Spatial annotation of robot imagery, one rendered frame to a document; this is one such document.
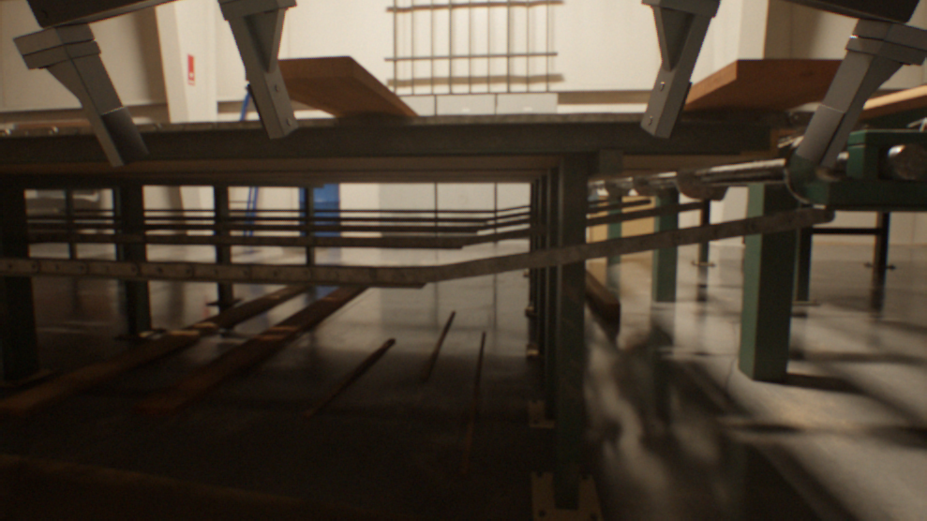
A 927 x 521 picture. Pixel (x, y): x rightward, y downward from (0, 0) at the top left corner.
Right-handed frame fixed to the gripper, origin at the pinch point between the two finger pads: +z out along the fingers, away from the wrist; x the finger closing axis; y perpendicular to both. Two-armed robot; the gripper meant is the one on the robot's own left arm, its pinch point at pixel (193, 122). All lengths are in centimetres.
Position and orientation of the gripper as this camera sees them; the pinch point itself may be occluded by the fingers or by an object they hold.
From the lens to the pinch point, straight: 40.3
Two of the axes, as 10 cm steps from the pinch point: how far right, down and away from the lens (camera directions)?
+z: 1.8, 8.7, 4.5
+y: 0.9, -4.7, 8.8
